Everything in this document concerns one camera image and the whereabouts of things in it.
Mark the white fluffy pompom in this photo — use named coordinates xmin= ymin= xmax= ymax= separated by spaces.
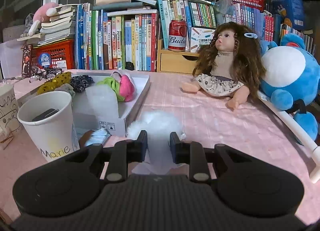
xmin=127 ymin=110 xmax=186 ymax=167

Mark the white foam block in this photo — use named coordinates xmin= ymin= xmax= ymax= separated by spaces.
xmin=85 ymin=84 xmax=119 ymax=119

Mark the lime green scrunchie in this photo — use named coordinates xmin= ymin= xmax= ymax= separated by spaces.
xmin=97 ymin=77 xmax=125 ymax=102

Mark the gold sequin bow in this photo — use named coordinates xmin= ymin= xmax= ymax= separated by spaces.
xmin=37 ymin=72 xmax=72 ymax=95

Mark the white cardboard box tray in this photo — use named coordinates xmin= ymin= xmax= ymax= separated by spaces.
xmin=72 ymin=75 xmax=150 ymax=137

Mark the light blue face mask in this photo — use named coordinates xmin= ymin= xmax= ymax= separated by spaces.
xmin=84 ymin=128 xmax=111 ymax=146

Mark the white crumpled paper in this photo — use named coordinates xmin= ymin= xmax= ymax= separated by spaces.
xmin=131 ymin=162 xmax=183 ymax=175

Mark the large white paper cup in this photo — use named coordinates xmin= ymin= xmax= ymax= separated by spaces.
xmin=17 ymin=91 xmax=80 ymax=162

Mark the wooden drawer box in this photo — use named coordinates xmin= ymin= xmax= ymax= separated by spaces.
xmin=156 ymin=39 xmax=199 ymax=74

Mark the brown haired baby doll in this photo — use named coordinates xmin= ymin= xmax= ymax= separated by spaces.
xmin=181 ymin=22 xmax=266 ymax=110

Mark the row of upright books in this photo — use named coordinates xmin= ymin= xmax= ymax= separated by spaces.
xmin=75 ymin=0 xmax=317 ymax=72

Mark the red plastic crate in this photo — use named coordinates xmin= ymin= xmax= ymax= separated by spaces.
xmin=30 ymin=39 xmax=75 ymax=70

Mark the white pencil box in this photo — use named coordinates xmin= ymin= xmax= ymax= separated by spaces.
xmin=189 ymin=27 xmax=215 ymax=53

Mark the red Budweiser can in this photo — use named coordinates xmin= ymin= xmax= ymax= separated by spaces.
xmin=168 ymin=20 xmax=187 ymax=51

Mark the doodled white paper cup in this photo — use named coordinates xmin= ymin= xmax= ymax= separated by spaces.
xmin=0 ymin=84 xmax=21 ymax=135

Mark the round blue sticker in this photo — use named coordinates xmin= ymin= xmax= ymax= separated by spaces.
xmin=38 ymin=53 xmax=52 ymax=68

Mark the blue white plush toy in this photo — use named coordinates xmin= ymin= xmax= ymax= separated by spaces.
xmin=260 ymin=33 xmax=319 ymax=140

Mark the stack of lying books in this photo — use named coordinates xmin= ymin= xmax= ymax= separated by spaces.
xmin=17 ymin=5 xmax=77 ymax=46

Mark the pink white plush toy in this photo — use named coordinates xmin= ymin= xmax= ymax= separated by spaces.
xmin=28 ymin=2 xmax=62 ymax=36

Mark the grey plush toy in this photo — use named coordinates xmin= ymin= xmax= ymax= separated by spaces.
xmin=20 ymin=13 xmax=34 ymax=38

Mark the blue cardboard box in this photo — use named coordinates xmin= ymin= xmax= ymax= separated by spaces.
xmin=270 ymin=0 xmax=305 ymax=31

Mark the white curved rail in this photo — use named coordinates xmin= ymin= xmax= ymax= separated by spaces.
xmin=257 ymin=91 xmax=319 ymax=183

